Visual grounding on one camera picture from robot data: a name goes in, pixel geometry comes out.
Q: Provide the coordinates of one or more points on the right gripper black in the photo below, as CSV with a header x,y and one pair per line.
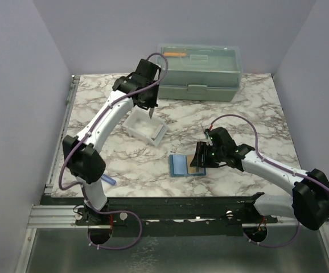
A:
x,y
202,148

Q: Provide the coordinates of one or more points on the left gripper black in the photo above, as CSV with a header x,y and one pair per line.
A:
x,y
152,103

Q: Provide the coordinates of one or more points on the gold credit card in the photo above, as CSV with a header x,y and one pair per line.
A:
x,y
194,171

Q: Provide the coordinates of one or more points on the blue leather card holder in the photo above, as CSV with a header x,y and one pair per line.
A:
x,y
178,165

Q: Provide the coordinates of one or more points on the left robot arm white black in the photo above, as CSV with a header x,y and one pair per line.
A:
x,y
82,151

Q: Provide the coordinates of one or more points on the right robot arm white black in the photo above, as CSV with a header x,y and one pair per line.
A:
x,y
307,197

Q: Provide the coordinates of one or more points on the white plastic card tray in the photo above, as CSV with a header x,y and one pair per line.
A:
x,y
149,130

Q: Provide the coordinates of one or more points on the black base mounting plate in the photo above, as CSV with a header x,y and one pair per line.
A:
x,y
174,216

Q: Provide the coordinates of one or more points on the orange tool inside toolbox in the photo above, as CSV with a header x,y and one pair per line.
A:
x,y
174,54

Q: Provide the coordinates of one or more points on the green plastic toolbox clear lid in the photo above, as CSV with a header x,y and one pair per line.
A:
x,y
207,73

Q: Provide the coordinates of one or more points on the blue red handled screwdriver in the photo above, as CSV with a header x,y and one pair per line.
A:
x,y
108,179

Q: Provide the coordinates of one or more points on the aluminium rail frame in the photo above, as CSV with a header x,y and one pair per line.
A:
x,y
142,172

